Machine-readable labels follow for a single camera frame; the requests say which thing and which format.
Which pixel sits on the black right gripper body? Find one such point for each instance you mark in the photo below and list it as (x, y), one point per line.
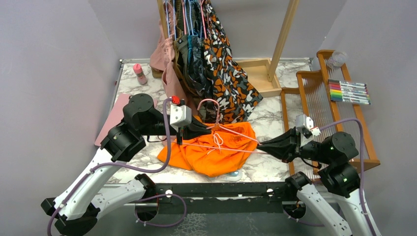
(309, 150)

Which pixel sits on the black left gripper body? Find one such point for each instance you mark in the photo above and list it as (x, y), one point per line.
(183, 132)

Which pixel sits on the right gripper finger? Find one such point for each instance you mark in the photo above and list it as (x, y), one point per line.
(283, 152)
(286, 139)

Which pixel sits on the pink wire hanger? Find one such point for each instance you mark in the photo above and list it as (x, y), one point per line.
(228, 138)

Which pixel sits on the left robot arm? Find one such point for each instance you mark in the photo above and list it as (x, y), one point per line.
(77, 210)

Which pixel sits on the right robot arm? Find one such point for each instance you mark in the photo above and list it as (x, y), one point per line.
(339, 177)

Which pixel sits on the orange camouflage hanging shorts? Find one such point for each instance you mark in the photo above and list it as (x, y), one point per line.
(236, 96)

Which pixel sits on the dark patterned hanging shorts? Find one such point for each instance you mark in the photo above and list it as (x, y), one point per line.
(189, 36)

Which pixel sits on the pink hanging shorts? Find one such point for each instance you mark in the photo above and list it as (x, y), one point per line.
(162, 64)

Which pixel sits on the wooden tiered rack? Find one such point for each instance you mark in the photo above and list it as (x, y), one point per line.
(305, 89)

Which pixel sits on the pack of coloured markers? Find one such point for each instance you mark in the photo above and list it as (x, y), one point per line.
(348, 92)

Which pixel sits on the wooden clothes rack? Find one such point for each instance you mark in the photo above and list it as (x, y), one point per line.
(261, 71)

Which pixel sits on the pink clipboard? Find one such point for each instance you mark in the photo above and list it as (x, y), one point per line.
(114, 118)

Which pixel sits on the pink bottle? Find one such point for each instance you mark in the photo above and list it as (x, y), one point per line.
(138, 70)

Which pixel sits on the clear plastic cup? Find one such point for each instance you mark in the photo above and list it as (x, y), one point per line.
(337, 59)

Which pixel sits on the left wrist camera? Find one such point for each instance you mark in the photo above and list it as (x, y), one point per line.
(180, 113)

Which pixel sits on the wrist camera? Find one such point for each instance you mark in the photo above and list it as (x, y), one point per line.
(306, 127)
(180, 113)

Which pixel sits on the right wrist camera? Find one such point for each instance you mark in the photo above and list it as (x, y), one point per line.
(306, 127)

